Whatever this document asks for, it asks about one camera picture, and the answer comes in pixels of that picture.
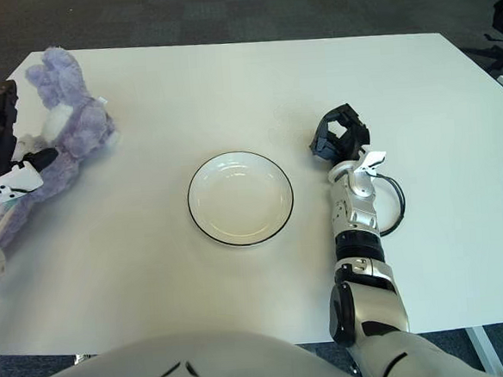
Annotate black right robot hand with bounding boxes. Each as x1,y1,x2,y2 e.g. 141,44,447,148
305,100,374,164

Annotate purple plush bunny doll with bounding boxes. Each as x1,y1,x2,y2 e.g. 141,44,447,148
0,43,129,250

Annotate white plate with black rim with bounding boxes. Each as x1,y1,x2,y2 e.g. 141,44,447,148
183,147,299,251

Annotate white table leg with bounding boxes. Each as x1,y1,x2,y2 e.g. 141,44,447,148
466,324,503,377

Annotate silver robot torso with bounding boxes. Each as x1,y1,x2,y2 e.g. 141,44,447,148
0,320,369,377

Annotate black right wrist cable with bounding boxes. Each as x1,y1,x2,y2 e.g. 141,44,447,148
373,171,409,237

